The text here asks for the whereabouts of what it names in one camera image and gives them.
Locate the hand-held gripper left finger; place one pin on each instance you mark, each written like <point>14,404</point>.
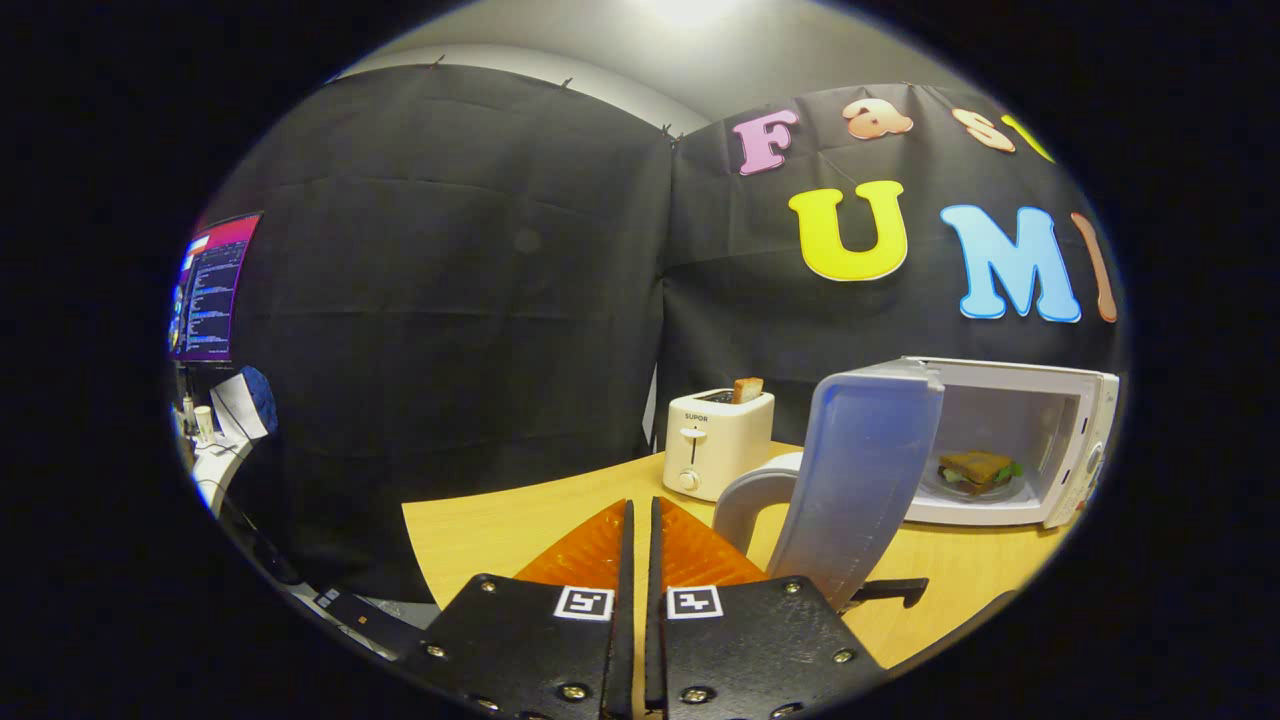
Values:
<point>520,650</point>

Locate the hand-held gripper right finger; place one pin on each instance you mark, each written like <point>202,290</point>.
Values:
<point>750,650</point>

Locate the white microwave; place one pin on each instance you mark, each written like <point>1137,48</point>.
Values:
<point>860,470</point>

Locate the lettuce sandwich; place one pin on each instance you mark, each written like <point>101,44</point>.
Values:
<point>975,465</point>

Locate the glass microwave turntable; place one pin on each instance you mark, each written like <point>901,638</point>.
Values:
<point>1010,487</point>

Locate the black flat device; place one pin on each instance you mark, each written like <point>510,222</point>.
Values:
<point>365,620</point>

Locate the white toaster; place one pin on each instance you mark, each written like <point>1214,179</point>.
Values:
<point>715,450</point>

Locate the toast slice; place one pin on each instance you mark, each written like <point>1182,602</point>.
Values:
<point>748,389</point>

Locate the white desk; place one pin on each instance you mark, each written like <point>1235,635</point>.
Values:
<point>220,470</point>

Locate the black backdrop cloth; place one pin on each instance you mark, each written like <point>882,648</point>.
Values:
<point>450,300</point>

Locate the blue and white object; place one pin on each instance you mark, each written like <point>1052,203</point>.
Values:
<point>245,405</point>

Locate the small white cup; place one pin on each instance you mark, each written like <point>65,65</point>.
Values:
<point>204,422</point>

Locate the computer monitor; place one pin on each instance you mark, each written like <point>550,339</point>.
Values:
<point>215,290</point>

